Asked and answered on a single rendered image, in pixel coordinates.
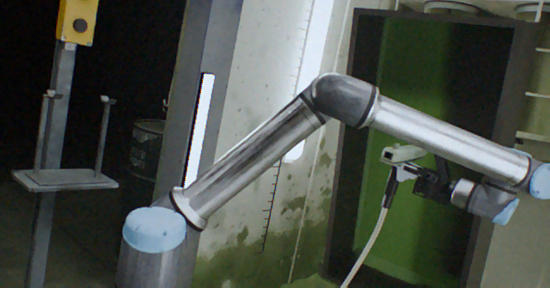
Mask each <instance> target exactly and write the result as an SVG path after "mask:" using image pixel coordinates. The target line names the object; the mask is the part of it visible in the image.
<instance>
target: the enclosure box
mask: <svg viewBox="0 0 550 288"><path fill-rule="evenodd" d="M540 29H541V21H525V20H512V19H500V18H487V17H476V16H464V15H440V14H434V13H427V12H415V11H402V10H391V9H366V8H353V14H352V23H351V37H350V45H349V52H348V60H347V68H346V75H348V76H351V77H355V78H356V79H358V80H361V81H364V82H366V83H369V84H372V85H375V86H377V88H378V90H379V92H380V95H382V96H384V97H386V98H389V99H391V100H394V101H397V102H399V103H402V104H405V105H407V106H409V107H411V108H412V109H414V110H417V111H420V112H422V113H425V114H428V115H430V116H432V117H435V118H437V119H440V120H442V121H445V123H447V124H451V125H452V126H456V127H458V128H461V129H462V130H464V131H468V132H471V133H473V134H475V135H478V136H480V138H484V139H486V140H489V141H491V142H493V143H495V144H498V145H502V146H504V147H508V148H512V149H513V144H514V141H515V137H516V129H517V126H518V122H520V118H521V113H522V110H523V103H524V99H525V95H526V91H527V87H528V83H529V76H530V72H531V68H532V64H533V60H534V56H535V48H536V45H537V41H538V37H539V33H540ZM394 144H400V145H399V146H404V145H411V144H409V143H407V142H404V141H402V140H399V139H397V138H393V136H391V135H388V134H387V133H383V132H380V131H378V130H376V129H373V128H370V127H368V126H365V127H362V128H360V129H357V128H355V127H352V126H349V125H347V124H345V123H342V121H340V122H339V136H338V144H337V151H336V160H335V168H334V176H333V190H332V198H331V205H330V214H329V221H328V230H327V236H326V244H325V252H324V260H323V268H322V275H321V276H322V278H324V279H328V280H330V281H332V282H334V283H335V284H337V285H340V286H342V284H344V283H345V280H346V279H347V277H348V276H349V274H350V273H351V270H352V268H353V267H354V266H355V264H356V262H357V261H358V260H359V259H360V256H361V254H362V252H363V251H364V249H365V248H366V246H367V244H368V242H369V239H370V238H371V236H373V234H374V232H375V229H376V226H377V223H378V221H379V218H380V216H381V213H382V200H383V196H384V190H385V186H386V184H388V178H389V175H390V172H391V169H392V165H389V164H388V163H385V162H381V161H380V159H382V151H383V149H384V148H387V147H393V145H394ZM447 162H448V166H449V171H450V174H451V179H452V181H453V180H454V179H458V180H460V179H461V178H463V179H466V180H470V181H473V182H475V184H479V185H481V186H483V185H485V181H486V177H487V175H483V174H481V173H479V172H476V171H474V170H472V169H469V168H468V167H465V166H463V165H460V164H459V163H457V162H453V161H450V160H448V159H447ZM416 179H417V177H415V178H414V179H411V178H409V179H408V180H404V181H399V185H398V187H397V190H396V194H395V195H394V198H393V201H392V205H391V207H390V209H388V210H387V211H386V214H385V217H384V219H383V222H382V226H381V229H380V231H379V233H378V235H377V237H376V239H375V241H374V244H373V246H371V247H370V250H369V252H368V253H367V254H366V256H365V258H364V261H363V262H362V264H361V266H360V267H359V269H358V270H357V271H356V273H355V274H354V276H353V277H352V279H351V281H350V283H349V284H348V286H347V287H346V288H480V284H481V280H482V275H483V272H484V268H485V264H486V257H487V256H488V253H489V249H490V244H491V240H492V234H493V230H494V225H495V223H492V222H491V221H489V220H487V219H484V218H480V217H478V216H476V214H473V213H472V212H469V211H464V210H462V209H460V208H458V207H455V206H453V205H451V204H449V205H448V206H446V205H442V204H440V203H438V202H436V201H433V200H430V199H424V197H421V196H419V195H416V194H414V193H412V190H413V185H414V183H415V181H416Z"/></svg>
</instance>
